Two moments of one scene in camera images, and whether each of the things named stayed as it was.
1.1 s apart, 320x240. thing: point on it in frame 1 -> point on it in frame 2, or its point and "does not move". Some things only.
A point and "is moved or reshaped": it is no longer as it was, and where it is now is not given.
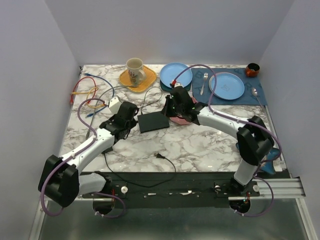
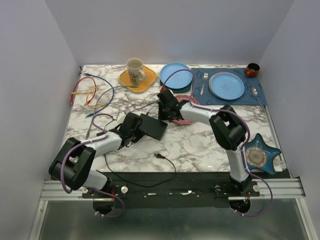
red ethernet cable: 71,99 does not move
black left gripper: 133,123 -> 140,135
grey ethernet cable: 96,106 does not move
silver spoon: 254,92 does not move
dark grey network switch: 153,121 is moved or reshaped
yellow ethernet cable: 89,93 does not move
